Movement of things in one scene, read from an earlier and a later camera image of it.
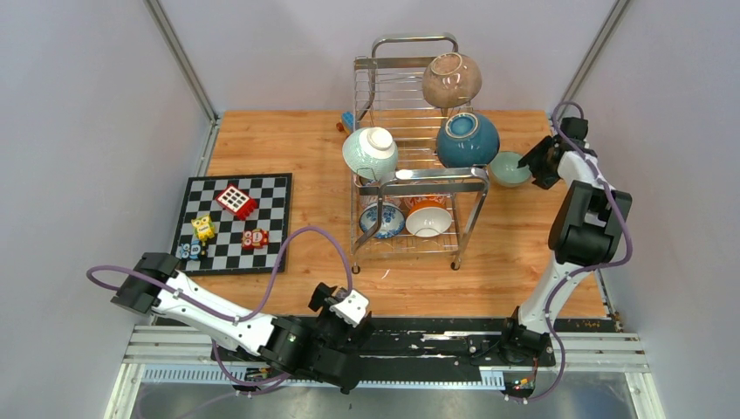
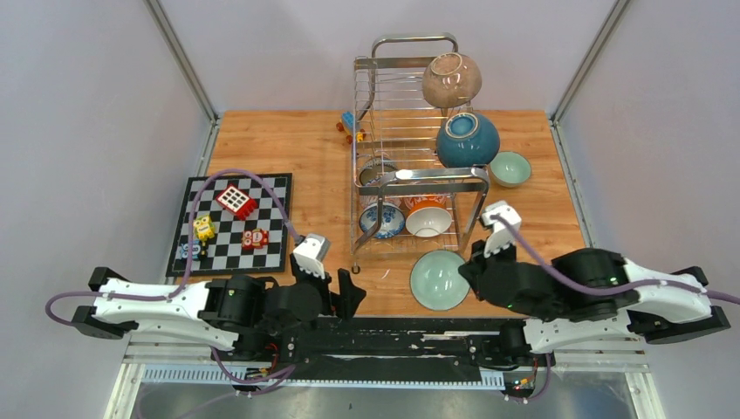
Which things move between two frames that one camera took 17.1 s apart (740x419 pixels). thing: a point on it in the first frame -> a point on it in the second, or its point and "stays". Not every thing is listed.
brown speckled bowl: (451, 79) stays
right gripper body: (537, 160) -> (505, 257)
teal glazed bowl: (467, 140) stays
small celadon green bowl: (503, 169) stays
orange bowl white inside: (428, 218) stays
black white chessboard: (234, 223) stays
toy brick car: (346, 123) stays
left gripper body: (332, 328) -> (332, 302)
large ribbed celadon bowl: (372, 153) -> (436, 283)
